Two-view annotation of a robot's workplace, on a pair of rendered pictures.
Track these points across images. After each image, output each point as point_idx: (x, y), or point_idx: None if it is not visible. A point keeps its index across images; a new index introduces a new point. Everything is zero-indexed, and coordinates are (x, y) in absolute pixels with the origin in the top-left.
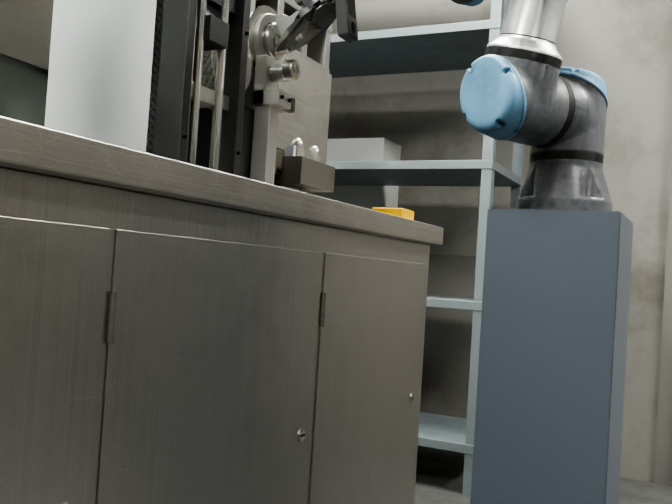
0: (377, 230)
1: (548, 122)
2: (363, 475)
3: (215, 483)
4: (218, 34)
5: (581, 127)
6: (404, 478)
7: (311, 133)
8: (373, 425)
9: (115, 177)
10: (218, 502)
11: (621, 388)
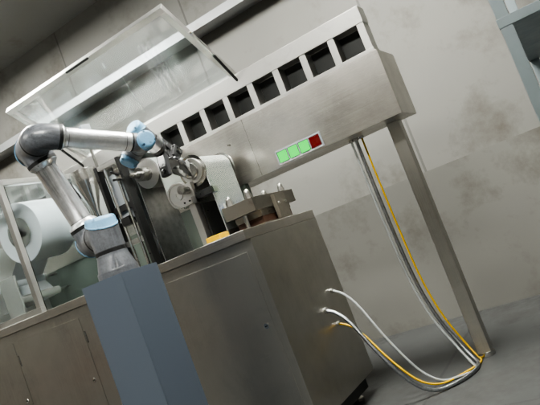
0: (173, 267)
1: (87, 251)
2: (230, 368)
3: None
4: (125, 222)
5: (91, 246)
6: (280, 369)
7: (371, 105)
8: (228, 345)
9: (66, 310)
10: None
11: (137, 352)
